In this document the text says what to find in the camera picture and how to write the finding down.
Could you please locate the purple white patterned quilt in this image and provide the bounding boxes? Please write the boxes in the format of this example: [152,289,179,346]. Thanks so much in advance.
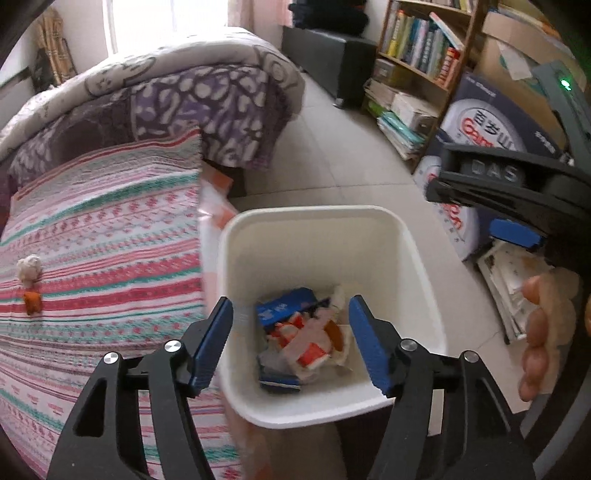
[0,25,306,195]

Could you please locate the pink curtain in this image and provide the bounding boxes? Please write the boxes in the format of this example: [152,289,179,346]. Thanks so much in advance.
[226,0,289,42]

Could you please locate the red white wrapper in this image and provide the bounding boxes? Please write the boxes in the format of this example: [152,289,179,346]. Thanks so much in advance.
[268,314,356,376]

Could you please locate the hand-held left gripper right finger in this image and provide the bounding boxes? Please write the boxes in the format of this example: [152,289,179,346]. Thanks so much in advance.
[348,295,536,480]

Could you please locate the small blue packet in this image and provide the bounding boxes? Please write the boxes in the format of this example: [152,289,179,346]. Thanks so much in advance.
[259,360,302,394]

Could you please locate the dark folded clothes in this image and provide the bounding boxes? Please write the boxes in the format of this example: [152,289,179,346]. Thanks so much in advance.
[288,0,370,35]

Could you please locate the white plastic bin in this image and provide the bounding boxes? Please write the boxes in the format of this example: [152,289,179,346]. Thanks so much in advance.
[217,205,448,430]

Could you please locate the blue white printed carton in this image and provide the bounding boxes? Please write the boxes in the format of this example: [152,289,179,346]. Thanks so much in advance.
[413,71,566,263]

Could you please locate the black cabinet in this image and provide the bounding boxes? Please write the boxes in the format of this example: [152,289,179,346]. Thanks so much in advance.
[281,23,379,109]

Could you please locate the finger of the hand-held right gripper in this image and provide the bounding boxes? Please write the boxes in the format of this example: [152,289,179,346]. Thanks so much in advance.
[425,178,551,252]

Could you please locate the row of upright books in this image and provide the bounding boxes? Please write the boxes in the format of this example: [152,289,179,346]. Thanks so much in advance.
[382,8,465,89]

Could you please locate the crumpled white tissue ball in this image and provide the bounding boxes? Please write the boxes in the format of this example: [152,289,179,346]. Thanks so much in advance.
[17,255,43,283]

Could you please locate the blue cardboard box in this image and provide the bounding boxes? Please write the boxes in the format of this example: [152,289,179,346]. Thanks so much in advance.
[256,287,319,330]

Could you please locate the wooden bookshelf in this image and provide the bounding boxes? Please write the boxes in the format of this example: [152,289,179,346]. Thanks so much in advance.
[365,0,492,162]

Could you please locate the person's right hand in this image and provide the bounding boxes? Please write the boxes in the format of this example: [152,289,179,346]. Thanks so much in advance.
[518,269,583,403]

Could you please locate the brown cardboard box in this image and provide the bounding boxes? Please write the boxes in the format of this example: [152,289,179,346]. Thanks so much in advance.
[480,4,578,151]

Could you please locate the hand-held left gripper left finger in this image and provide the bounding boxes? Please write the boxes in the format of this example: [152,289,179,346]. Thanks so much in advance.
[48,296,234,480]

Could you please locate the stack of books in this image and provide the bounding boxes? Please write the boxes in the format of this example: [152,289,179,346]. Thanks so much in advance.
[362,78,439,161]

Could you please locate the pile of loose papers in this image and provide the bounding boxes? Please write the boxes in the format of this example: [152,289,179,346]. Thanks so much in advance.
[475,240,557,346]

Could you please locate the red green striped blanket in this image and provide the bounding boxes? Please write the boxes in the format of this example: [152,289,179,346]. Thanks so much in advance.
[0,129,241,480]

